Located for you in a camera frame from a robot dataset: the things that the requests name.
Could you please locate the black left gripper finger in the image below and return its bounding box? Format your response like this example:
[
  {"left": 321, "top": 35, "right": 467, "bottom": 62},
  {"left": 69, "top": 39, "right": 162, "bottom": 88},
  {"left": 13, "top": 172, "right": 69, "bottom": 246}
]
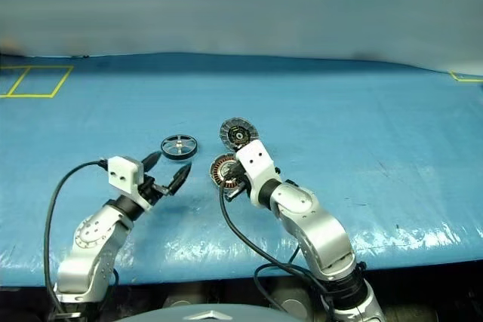
[
  {"left": 141, "top": 151, "right": 163, "bottom": 173},
  {"left": 167, "top": 164, "right": 192, "bottom": 196}
]

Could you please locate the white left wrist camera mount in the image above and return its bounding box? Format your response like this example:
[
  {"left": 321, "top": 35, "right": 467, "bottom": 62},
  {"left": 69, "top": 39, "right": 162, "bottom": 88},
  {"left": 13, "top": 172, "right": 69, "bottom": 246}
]
[{"left": 106, "top": 155, "right": 154, "bottom": 210}]

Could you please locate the blue plastic table cover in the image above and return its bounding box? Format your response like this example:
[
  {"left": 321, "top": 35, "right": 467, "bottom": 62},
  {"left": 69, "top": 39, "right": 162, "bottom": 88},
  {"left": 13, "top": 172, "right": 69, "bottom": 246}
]
[{"left": 0, "top": 51, "right": 483, "bottom": 293}]

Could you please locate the black spoked rotor ring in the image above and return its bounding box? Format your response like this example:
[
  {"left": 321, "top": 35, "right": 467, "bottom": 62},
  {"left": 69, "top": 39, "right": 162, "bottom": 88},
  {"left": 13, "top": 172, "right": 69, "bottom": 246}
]
[{"left": 160, "top": 134, "right": 201, "bottom": 162}]

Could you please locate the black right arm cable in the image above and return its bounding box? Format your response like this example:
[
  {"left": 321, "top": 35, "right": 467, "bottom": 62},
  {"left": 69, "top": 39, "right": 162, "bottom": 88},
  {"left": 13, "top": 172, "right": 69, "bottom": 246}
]
[{"left": 218, "top": 190, "right": 343, "bottom": 322}]

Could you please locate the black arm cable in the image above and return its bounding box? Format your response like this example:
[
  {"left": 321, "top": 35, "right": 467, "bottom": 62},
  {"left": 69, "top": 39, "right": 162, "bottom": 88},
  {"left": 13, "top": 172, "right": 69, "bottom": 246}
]
[
  {"left": 42, "top": 159, "right": 111, "bottom": 322},
  {"left": 218, "top": 190, "right": 343, "bottom": 322}
]

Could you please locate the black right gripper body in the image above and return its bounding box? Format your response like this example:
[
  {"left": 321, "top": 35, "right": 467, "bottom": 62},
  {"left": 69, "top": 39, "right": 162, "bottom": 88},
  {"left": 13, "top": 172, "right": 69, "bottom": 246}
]
[{"left": 230, "top": 168, "right": 252, "bottom": 198}]

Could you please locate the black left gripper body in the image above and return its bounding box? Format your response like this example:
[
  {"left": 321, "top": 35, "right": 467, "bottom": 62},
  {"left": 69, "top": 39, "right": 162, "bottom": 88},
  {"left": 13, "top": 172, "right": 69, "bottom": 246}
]
[{"left": 137, "top": 174, "right": 171, "bottom": 207}]

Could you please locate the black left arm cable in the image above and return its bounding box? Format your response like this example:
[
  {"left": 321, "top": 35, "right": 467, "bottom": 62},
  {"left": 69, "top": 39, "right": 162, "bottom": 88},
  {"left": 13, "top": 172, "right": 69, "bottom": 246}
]
[{"left": 42, "top": 159, "right": 111, "bottom": 322}]

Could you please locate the motor housing with copper windings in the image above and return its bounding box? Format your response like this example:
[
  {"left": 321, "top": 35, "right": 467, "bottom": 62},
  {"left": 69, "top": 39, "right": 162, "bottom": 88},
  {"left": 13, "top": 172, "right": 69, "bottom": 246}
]
[{"left": 208, "top": 153, "right": 243, "bottom": 192}]

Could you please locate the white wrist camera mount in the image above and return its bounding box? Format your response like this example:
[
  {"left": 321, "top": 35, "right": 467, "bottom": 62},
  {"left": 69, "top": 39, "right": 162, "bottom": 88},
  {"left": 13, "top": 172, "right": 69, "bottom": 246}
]
[
  {"left": 234, "top": 140, "right": 284, "bottom": 209},
  {"left": 106, "top": 155, "right": 154, "bottom": 210}
]

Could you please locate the dark rounded shape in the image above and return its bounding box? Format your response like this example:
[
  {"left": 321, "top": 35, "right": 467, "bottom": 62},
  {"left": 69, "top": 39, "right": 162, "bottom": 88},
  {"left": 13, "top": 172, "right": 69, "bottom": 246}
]
[
  {"left": 280, "top": 297, "right": 303, "bottom": 316},
  {"left": 165, "top": 297, "right": 194, "bottom": 310}
]

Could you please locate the round finned metal motor lid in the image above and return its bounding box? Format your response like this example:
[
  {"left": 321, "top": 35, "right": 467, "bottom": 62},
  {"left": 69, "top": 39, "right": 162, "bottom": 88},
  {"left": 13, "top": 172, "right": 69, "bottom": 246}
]
[{"left": 219, "top": 117, "right": 258, "bottom": 152}]

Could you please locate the grey robot torso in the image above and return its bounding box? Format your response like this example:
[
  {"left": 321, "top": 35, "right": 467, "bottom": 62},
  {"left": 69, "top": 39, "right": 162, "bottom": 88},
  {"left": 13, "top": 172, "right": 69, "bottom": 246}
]
[{"left": 145, "top": 302, "right": 288, "bottom": 322}]

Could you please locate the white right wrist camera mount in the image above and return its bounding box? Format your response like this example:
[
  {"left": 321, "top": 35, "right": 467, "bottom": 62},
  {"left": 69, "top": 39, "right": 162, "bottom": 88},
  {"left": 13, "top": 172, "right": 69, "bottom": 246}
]
[{"left": 234, "top": 140, "right": 284, "bottom": 209}]

